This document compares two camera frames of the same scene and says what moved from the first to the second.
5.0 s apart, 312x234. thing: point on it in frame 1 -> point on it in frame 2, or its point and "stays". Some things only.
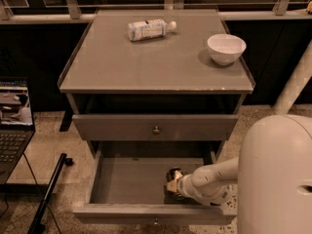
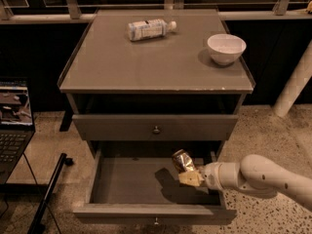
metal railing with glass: [76, 4] stays
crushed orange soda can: [174, 175] -> [182, 161]
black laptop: [17, 127] stays
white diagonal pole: [300, 76] stays
